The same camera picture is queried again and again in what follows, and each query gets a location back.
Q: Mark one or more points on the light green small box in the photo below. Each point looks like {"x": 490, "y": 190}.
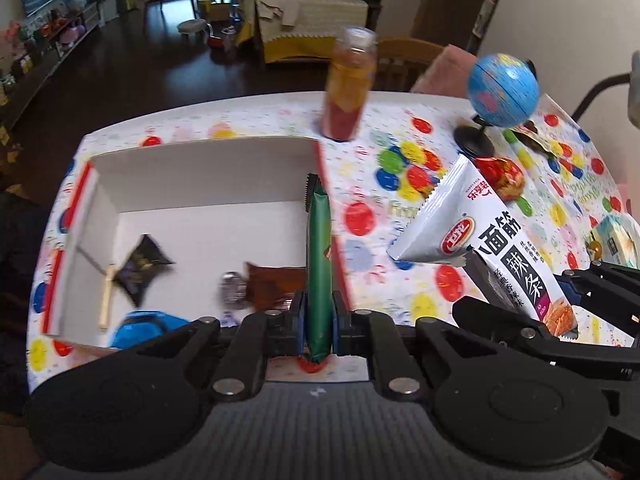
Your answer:
{"x": 617, "y": 237}

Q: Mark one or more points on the green snack packet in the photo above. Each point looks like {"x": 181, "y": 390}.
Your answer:
{"x": 317, "y": 260}

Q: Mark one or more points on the brown silver candy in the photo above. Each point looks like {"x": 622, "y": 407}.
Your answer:
{"x": 234, "y": 287}

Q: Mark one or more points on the orange juice bottle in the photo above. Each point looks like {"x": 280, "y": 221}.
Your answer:
{"x": 347, "y": 85}

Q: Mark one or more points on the small round stool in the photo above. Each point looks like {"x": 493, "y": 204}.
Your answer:
{"x": 192, "y": 26}

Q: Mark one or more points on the red chips packet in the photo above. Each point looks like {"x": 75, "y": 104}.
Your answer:
{"x": 502, "y": 177}

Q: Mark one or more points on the pink cloth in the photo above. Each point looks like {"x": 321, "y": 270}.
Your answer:
{"x": 450, "y": 72}

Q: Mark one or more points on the television shelf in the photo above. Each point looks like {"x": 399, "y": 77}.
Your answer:
{"x": 45, "y": 55}

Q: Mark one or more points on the blue desk globe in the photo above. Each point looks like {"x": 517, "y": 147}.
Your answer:
{"x": 502, "y": 90}

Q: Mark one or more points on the brown foil snack packet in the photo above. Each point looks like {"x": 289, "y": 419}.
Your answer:
{"x": 275, "y": 282}

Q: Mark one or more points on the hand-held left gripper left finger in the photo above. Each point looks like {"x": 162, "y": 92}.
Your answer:
{"x": 298, "y": 322}

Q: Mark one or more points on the red and white cardboard box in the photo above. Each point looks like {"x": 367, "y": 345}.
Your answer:
{"x": 200, "y": 180}

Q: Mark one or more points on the black snack packet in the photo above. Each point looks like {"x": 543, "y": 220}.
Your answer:
{"x": 142, "y": 267}

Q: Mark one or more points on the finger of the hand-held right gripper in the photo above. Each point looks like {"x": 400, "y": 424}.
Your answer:
{"x": 525, "y": 336}
{"x": 610, "y": 285}

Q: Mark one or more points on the white snack packet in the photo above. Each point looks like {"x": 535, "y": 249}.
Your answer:
{"x": 480, "y": 230}

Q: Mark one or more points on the blue snack packet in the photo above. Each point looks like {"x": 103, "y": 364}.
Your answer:
{"x": 145, "y": 327}

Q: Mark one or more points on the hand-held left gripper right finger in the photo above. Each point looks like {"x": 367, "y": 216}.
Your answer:
{"x": 339, "y": 322}

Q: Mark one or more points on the sofa with cream cover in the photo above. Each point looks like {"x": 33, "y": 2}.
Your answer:
{"x": 310, "y": 25}

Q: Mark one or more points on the wooden chair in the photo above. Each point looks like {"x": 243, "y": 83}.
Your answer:
{"x": 400, "y": 62}

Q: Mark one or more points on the orange wrapped candy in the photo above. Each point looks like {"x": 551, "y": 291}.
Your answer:
{"x": 595, "y": 249}

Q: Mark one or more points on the balloon print tablecloth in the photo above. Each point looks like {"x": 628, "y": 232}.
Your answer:
{"x": 380, "y": 125}

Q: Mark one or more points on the purple candy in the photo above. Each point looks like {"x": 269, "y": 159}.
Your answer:
{"x": 230, "y": 318}

